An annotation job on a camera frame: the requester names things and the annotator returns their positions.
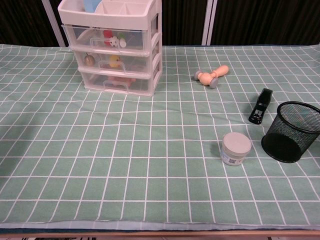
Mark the red toy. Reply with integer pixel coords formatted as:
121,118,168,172
103,30,113,46

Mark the green white toy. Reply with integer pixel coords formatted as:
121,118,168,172
117,32,127,48

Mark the clear drawer with ball toys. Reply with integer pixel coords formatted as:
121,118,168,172
61,24,146,55

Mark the black stapler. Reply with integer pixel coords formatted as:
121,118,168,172
248,87,273,124

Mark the white jar grey lid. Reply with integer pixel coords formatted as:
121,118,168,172
220,132,253,166

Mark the clear drawer with pink toy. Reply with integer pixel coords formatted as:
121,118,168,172
79,67,154,94

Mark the white partition post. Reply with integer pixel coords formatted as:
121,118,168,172
41,0,67,47
201,0,218,46

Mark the green checkered tablecloth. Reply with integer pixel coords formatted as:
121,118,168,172
0,43,320,231

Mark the yellow toy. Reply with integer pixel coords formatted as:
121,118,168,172
109,55,121,68

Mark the white curved plastic piece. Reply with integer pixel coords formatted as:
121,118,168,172
76,28,94,44

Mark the blue foam block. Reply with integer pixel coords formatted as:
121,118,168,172
83,0,102,13

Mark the white plastic drawer cabinet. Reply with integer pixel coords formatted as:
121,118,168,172
57,0,163,97

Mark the black mesh pen cup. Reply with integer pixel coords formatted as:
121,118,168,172
261,101,320,164

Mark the clear plastic drawer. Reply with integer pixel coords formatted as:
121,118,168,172
71,47,149,74

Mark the wooden massage roller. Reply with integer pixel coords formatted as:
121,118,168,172
194,64,230,89

